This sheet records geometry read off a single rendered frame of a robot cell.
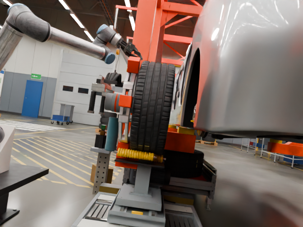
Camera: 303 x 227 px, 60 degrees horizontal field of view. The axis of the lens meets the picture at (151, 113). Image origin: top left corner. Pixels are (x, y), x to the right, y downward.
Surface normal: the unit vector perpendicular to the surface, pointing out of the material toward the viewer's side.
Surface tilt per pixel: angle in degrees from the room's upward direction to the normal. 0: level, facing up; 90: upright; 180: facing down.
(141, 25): 90
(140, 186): 90
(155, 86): 69
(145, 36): 90
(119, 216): 90
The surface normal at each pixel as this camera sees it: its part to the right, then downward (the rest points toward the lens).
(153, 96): 0.00, -0.19
